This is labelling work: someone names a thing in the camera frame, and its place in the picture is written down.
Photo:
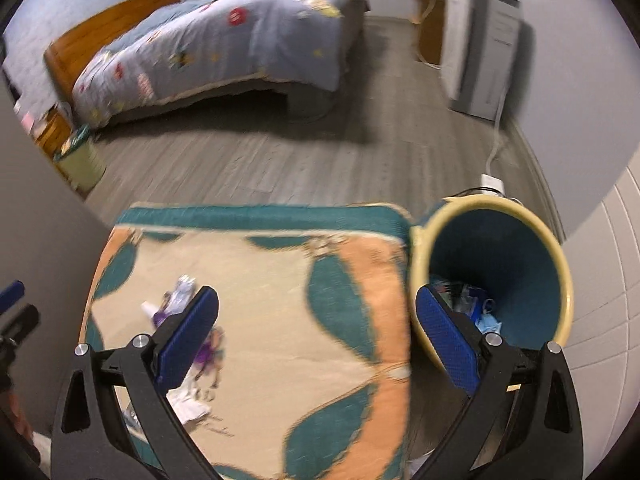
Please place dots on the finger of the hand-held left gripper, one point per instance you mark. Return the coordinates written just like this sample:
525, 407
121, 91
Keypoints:
12, 295
22, 322

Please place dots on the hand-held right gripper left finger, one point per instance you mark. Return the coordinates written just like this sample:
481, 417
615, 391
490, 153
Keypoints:
187, 340

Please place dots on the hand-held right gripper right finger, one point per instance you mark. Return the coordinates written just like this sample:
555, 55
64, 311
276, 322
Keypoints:
447, 345

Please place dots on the blue face mask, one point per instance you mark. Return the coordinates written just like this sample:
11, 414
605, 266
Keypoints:
487, 322

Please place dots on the pink snack wrapper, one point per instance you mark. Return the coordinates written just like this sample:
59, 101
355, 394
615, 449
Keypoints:
175, 295

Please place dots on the blue silver foil bag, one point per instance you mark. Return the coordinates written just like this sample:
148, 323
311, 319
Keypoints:
462, 296

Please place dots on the white tissue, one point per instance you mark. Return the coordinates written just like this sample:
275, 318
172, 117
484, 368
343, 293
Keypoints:
190, 407

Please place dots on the teal trash bin yellow rim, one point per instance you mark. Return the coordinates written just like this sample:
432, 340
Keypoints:
500, 250

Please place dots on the person's left forearm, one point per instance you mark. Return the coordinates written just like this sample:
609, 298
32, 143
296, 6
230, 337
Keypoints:
15, 420

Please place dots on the grey cabinet side panel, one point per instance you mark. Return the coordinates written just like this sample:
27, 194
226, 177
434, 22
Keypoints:
45, 210

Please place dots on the patterned quilted mat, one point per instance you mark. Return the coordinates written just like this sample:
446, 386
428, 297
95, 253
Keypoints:
280, 310

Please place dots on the pale green storage bin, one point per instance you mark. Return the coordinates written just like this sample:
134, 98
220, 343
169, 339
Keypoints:
85, 165

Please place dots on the wooden nightstand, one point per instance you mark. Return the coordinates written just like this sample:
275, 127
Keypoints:
52, 135

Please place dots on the white power strip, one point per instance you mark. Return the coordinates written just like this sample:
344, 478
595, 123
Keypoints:
492, 184

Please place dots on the wooden bed headboard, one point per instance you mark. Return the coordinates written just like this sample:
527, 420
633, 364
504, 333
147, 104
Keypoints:
100, 25

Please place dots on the white air purifier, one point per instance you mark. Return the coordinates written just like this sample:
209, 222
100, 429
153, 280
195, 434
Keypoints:
480, 50

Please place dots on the blue patterned bed blanket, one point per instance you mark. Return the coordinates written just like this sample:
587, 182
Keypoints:
225, 45

